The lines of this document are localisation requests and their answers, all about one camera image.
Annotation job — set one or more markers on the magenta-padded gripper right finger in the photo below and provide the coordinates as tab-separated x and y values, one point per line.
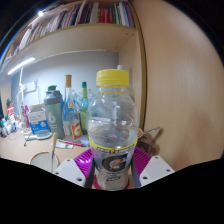
145	163

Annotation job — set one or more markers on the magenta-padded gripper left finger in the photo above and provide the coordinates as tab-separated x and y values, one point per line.
81	161

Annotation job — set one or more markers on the clear yellow-capped drink bottle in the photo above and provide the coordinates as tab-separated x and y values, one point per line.
113	123

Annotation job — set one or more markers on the brown ceramic mug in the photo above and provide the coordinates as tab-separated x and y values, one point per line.
150	143

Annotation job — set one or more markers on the pink pen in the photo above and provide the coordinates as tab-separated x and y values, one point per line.
71	143

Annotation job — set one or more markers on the small white tube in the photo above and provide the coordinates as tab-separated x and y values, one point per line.
64	146

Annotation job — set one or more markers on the light blue hairbrush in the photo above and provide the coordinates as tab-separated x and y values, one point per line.
40	135

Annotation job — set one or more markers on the clear bottle with green cap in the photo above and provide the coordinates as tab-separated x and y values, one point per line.
84	110

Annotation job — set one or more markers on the blue and white box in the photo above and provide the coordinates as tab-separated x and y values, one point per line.
38	122

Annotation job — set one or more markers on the pink pouch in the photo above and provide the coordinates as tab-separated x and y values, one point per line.
25	115

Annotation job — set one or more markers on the clear glass bottle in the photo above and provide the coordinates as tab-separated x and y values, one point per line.
128	90

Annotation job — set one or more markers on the tall dark green bottle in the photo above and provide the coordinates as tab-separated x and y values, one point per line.
52	88

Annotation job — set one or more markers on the red and white can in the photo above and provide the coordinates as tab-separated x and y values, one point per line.
10	111

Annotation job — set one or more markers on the white desk lamp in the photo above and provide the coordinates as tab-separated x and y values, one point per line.
20	93

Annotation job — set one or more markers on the under-shelf light strip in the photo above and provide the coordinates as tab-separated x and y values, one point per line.
20	66

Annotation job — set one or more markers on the ceiling tube light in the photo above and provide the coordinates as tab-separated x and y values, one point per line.
40	13

